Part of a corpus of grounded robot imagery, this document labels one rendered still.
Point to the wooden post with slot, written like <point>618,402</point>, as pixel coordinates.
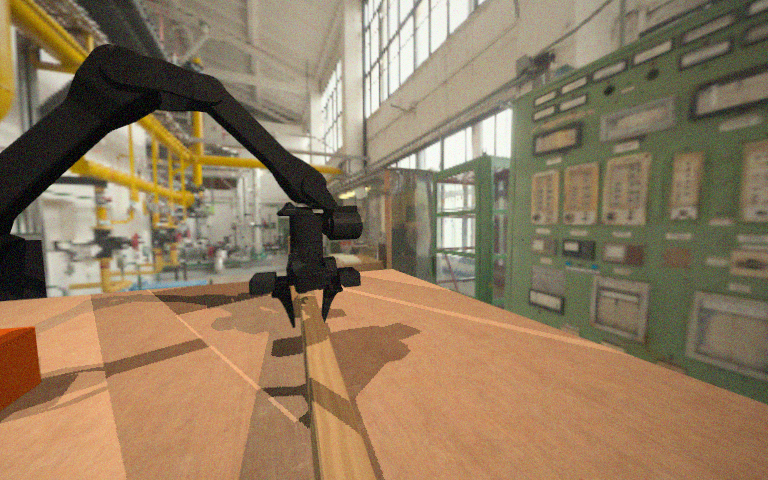
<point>294,295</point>

